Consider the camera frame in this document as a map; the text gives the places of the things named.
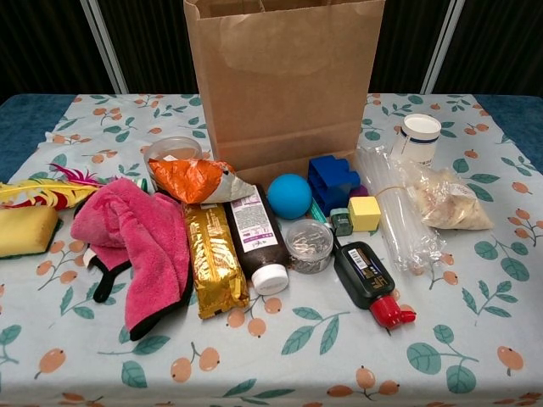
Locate orange foil snack bag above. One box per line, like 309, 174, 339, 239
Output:
147, 156, 255, 205

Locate clear plastic cup stack sleeve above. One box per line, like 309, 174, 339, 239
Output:
351, 143, 446, 272

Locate white paper cup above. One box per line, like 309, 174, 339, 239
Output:
389, 113, 443, 169

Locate clear bag of white snacks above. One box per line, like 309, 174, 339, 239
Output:
392, 154, 495, 231

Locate blue plastic building block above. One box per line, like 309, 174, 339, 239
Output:
307, 154, 361, 217

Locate brown paper bag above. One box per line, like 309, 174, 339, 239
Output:
182, 0, 386, 184

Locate blue ball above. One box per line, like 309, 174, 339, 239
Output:
266, 173, 314, 220

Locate brown bottle with white cap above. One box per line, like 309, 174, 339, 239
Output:
223, 182, 291, 297

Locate clear tub of paper clips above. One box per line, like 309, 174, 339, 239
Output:
284, 218, 334, 275

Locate small green box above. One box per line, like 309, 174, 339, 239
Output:
329, 207, 354, 237

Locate gold foil package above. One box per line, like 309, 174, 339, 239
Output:
182, 202, 250, 321

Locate yellow foam cube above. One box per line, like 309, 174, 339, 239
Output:
347, 195, 382, 232

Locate clear jar with amber contents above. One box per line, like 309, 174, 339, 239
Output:
143, 136, 204, 187

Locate black bottle with red cap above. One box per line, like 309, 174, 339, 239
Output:
333, 240, 417, 331

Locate pink cloth with black trim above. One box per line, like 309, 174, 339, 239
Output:
70, 177, 195, 343

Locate floral tablecloth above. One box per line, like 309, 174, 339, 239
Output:
0, 92, 543, 407

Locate black pleated screen panel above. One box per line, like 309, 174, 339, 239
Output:
368, 0, 457, 95
0, 0, 129, 105
423, 0, 543, 95
91, 0, 200, 95

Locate colourful feather toy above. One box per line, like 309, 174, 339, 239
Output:
0, 163, 107, 211

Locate yellow sponge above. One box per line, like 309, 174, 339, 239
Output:
0, 205, 60, 259

